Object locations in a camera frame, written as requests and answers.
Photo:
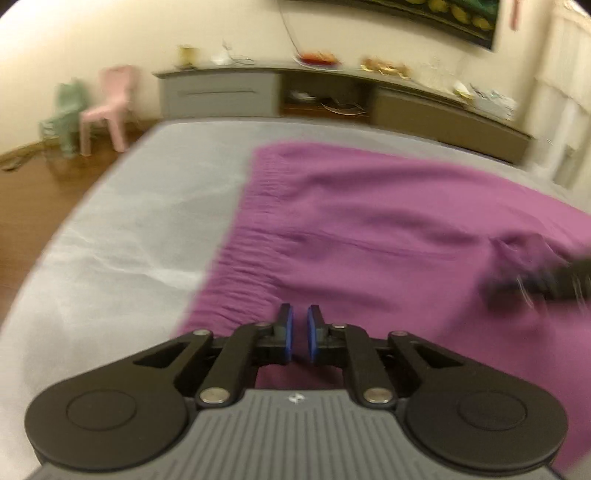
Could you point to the pink plastic chair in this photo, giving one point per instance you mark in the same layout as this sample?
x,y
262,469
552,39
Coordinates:
x,y
113,106

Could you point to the red fruit plate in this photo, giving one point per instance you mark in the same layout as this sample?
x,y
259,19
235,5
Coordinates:
x,y
318,59

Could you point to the white storage box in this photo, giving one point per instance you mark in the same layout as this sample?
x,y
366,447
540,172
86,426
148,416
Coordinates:
x,y
496,104

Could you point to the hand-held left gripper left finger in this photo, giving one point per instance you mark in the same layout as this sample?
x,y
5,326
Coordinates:
x,y
289,337

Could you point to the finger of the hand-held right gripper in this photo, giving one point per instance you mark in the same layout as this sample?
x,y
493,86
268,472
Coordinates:
x,y
531,286

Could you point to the dark dish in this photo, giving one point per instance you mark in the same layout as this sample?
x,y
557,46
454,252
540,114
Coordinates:
x,y
301,96

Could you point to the red knot ornament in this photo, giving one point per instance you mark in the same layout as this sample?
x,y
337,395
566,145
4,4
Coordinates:
x,y
513,14

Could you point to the yellow tissue pack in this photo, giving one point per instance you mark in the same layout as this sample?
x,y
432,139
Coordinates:
x,y
463,90

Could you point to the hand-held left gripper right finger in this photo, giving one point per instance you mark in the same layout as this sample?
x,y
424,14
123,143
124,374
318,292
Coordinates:
x,y
311,337

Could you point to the patterned dark wall hanging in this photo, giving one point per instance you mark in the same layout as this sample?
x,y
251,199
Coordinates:
x,y
438,9

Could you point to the purple pants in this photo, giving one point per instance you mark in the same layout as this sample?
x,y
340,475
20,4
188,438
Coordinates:
x,y
369,221

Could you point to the yellow cup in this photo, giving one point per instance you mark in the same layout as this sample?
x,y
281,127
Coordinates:
x,y
186,55

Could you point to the small gold jar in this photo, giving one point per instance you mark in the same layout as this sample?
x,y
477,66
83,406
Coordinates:
x,y
404,71
368,64

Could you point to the wide gold jar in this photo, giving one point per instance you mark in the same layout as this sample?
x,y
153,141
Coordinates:
x,y
387,67

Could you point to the green plastic chair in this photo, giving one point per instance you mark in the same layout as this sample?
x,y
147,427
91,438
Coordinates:
x,y
69,110

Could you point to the grey TV cabinet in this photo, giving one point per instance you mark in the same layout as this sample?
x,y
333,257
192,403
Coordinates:
x,y
217,94

